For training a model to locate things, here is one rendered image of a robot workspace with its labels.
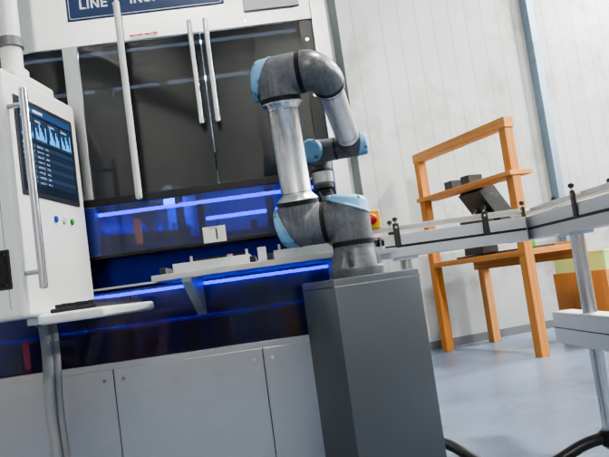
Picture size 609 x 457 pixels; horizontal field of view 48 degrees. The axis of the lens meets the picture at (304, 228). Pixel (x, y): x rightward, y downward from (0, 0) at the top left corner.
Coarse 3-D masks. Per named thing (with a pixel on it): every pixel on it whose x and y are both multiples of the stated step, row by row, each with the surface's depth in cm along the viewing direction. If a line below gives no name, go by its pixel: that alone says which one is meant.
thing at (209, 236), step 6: (204, 228) 257; (210, 228) 257; (222, 228) 258; (204, 234) 257; (210, 234) 257; (222, 234) 257; (204, 240) 257; (210, 240) 257; (216, 240) 257; (222, 240) 257
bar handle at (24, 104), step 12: (24, 96) 203; (12, 108) 204; (24, 108) 203; (24, 120) 203; (24, 132) 202; (24, 144) 202; (36, 180) 202; (36, 192) 201; (36, 204) 201; (36, 216) 200; (36, 228) 200; (36, 240) 200; (36, 252) 199
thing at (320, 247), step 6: (306, 246) 232; (312, 246) 232; (318, 246) 232; (324, 246) 232; (330, 246) 233; (276, 252) 232; (282, 252) 232; (288, 252) 232; (294, 252) 232; (300, 252) 232; (306, 252) 232; (312, 252) 232; (318, 252) 232
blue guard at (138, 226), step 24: (216, 192) 259; (240, 192) 259; (264, 192) 260; (96, 216) 257; (120, 216) 257; (144, 216) 257; (168, 216) 258; (192, 216) 258; (216, 216) 258; (240, 216) 258; (264, 216) 259; (96, 240) 256; (120, 240) 256; (144, 240) 256; (168, 240) 257; (192, 240) 257
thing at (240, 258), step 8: (232, 256) 231; (240, 256) 231; (248, 256) 231; (176, 264) 230; (184, 264) 230; (192, 264) 230; (200, 264) 230; (208, 264) 231; (216, 264) 231; (224, 264) 231; (232, 264) 231; (176, 272) 230
